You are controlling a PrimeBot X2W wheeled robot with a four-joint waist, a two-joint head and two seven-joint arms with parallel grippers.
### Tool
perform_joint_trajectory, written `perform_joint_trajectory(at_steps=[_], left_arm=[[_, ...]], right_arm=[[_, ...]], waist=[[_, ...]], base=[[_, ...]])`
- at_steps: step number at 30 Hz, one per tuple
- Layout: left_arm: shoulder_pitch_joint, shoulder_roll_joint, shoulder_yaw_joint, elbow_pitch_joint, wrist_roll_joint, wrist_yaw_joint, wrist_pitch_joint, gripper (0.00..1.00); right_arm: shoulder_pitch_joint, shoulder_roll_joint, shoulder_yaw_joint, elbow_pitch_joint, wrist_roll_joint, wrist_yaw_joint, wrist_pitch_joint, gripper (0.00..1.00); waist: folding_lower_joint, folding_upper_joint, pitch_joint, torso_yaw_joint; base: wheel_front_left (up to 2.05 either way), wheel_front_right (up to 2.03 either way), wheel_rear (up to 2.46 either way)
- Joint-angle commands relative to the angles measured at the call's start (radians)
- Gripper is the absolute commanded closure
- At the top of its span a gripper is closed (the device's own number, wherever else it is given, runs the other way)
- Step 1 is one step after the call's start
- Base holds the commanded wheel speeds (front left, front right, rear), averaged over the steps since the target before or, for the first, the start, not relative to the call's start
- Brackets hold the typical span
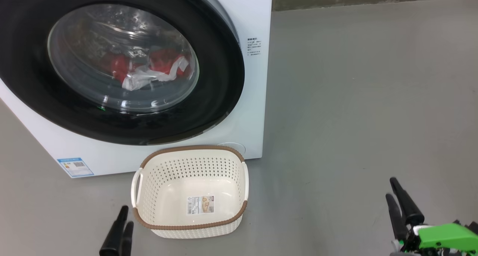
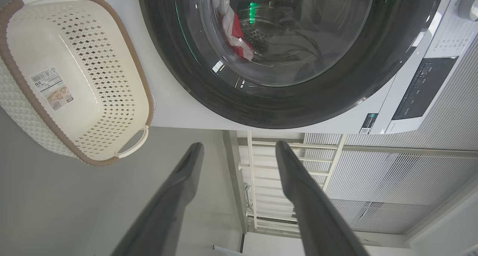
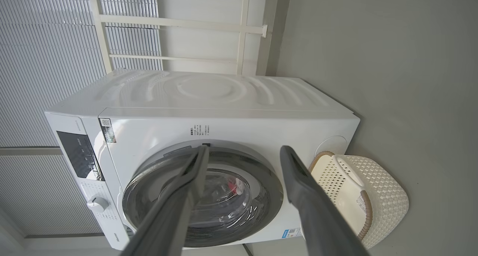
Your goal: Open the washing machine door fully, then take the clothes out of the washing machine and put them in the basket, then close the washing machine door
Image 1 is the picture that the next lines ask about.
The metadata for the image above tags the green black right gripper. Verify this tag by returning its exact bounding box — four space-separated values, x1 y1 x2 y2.
385 178 478 256

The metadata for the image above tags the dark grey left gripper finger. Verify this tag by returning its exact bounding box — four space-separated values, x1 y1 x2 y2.
119 221 134 256
99 206 129 256

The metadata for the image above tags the red and white garment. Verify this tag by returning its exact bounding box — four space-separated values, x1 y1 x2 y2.
101 49 191 91

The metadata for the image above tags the black round glass washer door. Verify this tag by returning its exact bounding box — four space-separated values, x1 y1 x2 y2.
0 0 246 146

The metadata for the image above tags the printed product label sticker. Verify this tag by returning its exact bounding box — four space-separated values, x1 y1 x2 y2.
187 195 215 215

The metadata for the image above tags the cream perforated basket brown rim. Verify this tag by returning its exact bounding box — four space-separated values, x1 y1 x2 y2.
131 145 249 239

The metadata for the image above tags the white front-load washing machine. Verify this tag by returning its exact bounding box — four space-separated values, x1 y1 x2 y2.
0 0 273 179

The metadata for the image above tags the blue energy label sticker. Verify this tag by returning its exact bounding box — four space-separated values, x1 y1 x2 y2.
57 157 94 178

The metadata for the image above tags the round white filter cover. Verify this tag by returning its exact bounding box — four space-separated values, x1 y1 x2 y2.
217 142 246 155

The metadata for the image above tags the black printed text label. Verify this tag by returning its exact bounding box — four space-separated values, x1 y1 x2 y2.
246 37 262 56

